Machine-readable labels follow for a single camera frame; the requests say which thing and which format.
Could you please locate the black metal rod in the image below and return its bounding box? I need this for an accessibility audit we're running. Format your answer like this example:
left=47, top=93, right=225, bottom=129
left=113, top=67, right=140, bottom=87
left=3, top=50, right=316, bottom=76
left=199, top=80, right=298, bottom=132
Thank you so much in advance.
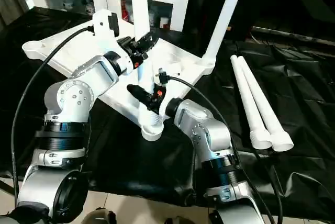
left=251, top=25, right=335, bottom=41

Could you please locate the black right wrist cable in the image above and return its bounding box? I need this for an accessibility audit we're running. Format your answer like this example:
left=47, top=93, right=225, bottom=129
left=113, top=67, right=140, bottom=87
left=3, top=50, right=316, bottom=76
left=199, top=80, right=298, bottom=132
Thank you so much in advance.
left=160, top=75, right=283, bottom=224

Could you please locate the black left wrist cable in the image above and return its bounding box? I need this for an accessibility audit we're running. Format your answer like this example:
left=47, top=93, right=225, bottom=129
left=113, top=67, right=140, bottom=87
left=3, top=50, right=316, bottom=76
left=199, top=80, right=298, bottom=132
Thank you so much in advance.
left=10, top=25, right=97, bottom=198

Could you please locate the white plastic table leg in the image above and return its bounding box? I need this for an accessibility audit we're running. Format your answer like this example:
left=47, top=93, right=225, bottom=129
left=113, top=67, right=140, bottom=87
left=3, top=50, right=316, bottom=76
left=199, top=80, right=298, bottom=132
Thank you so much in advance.
left=238, top=57, right=295, bottom=153
left=130, top=0, right=163, bottom=130
left=230, top=55, right=273, bottom=150
left=202, top=0, right=250, bottom=66

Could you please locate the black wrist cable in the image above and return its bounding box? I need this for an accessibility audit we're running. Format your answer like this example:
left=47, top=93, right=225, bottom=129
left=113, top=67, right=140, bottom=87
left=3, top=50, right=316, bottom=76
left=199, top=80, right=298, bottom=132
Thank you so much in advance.
left=10, top=25, right=97, bottom=198
left=160, top=75, right=283, bottom=224

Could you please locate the white plastic table top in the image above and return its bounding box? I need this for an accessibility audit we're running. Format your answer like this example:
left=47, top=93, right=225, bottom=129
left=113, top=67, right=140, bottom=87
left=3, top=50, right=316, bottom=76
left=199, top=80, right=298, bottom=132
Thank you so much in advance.
left=22, top=24, right=216, bottom=142

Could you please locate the black plastic mat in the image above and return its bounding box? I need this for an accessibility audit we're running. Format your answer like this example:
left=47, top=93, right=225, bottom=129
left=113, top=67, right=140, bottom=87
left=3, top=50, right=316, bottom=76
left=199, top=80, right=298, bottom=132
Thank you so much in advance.
left=0, top=7, right=335, bottom=222

